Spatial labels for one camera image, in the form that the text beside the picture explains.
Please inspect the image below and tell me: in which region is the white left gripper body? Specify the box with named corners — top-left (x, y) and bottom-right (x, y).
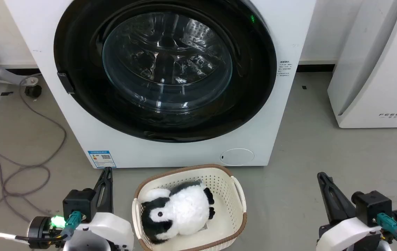
top-left (63, 212), bottom-right (135, 251)

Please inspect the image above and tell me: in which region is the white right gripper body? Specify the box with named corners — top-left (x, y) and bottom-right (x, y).
top-left (316, 216), bottom-right (386, 251)

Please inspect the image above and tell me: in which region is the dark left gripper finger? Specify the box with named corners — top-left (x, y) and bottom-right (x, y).
top-left (105, 167), bottom-right (114, 214)
top-left (95, 167), bottom-right (108, 213)

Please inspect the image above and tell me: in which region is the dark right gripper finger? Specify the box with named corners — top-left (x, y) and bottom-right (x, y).
top-left (317, 172), bottom-right (340, 226)
top-left (324, 173), bottom-right (356, 222)

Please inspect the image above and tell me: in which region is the white front-load washing machine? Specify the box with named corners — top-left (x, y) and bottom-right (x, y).
top-left (4, 0), bottom-right (317, 169)

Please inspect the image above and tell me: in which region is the round black glass washer door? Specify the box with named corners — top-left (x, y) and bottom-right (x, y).
top-left (54, 0), bottom-right (277, 143)

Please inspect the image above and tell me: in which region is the blue energy label sticker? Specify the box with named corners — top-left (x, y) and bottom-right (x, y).
top-left (88, 150), bottom-right (117, 169)

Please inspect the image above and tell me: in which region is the black and white penguin plush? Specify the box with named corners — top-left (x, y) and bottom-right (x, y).
top-left (140, 180), bottom-right (216, 244)

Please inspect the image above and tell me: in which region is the round white filter cover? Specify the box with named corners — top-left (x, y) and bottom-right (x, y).
top-left (220, 148), bottom-right (255, 166)

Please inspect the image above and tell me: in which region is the cream basket with brown rim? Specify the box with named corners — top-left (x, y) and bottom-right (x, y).
top-left (132, 164), bottom-right (247, 251)

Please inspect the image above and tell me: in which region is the black caster wheel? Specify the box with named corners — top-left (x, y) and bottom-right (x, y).
top-left (24, 85), bottom-right (43, 98)

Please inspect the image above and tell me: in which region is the white Feelbird appliance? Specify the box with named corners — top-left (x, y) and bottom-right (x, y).
top-left (327, 0), bottom-right (397, 129)

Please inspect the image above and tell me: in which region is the small text warning sticker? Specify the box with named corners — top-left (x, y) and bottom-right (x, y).
top-left (278, 60), bottom-right (293, 79)

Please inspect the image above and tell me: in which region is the grey floor cable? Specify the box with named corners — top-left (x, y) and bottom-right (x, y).
top-left (0, 74), bottom-right (67, 233)

